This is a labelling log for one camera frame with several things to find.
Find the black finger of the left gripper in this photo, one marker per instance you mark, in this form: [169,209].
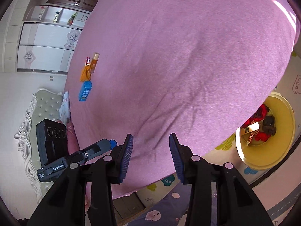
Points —
[113,143]

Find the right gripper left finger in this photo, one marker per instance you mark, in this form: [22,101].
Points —
[125,153]

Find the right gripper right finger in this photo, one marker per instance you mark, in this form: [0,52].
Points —
[178,156]

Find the amber gold-capped bottle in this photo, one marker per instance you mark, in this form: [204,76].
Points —
[94,62]

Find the dark grey knitted sock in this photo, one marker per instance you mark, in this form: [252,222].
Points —
[268,125]

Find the cartoon foam play mat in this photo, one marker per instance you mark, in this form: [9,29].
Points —
[235,169]

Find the blue cardboard box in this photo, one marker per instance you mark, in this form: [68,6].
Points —
[85,91]

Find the white carved headboard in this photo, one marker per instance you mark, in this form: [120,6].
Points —
[44,105]

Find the mustard yellow cloth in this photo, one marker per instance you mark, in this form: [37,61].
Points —
[85,73]

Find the yellow plastic basin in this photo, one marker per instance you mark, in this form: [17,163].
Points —
[264,155]

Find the pink bed sheet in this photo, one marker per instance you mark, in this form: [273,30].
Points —
[131,33]

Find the red cloth in basin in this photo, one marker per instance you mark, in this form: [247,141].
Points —
[258,116]

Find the white wardrobe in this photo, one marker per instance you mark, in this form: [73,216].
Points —
[48,39]

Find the black camera box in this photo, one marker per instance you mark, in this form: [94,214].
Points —
[53,141]

